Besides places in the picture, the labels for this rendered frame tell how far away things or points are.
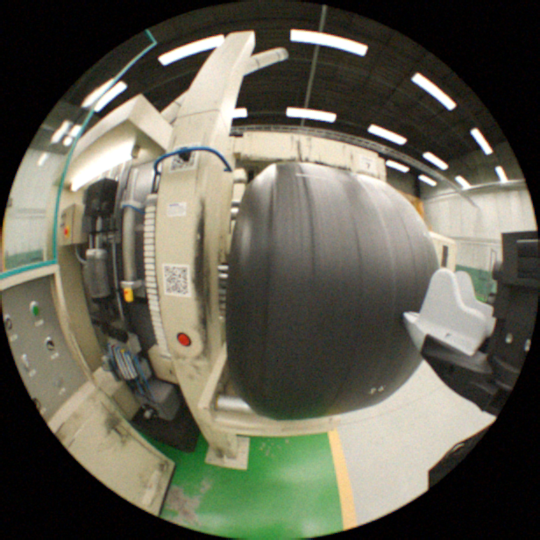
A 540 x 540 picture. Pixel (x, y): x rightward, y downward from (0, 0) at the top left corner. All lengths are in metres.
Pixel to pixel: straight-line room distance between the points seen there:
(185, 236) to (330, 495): 1.49
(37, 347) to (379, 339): 0.68
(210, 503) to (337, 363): 1.27
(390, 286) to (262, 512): 1.30
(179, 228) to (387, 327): 0.39
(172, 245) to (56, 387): 0.57
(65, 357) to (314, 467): 1.37
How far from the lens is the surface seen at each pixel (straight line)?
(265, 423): 0.49
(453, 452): 0.17
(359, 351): 0.16
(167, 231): 0.39
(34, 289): 0.56
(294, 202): 0.15
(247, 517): 1.32
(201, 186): 0.37
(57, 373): 0.63
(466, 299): 0.16
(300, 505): 1.33
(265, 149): 0.69
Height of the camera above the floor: 1.31
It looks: 9 degrees down
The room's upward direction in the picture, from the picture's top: 3 degrees clockwise
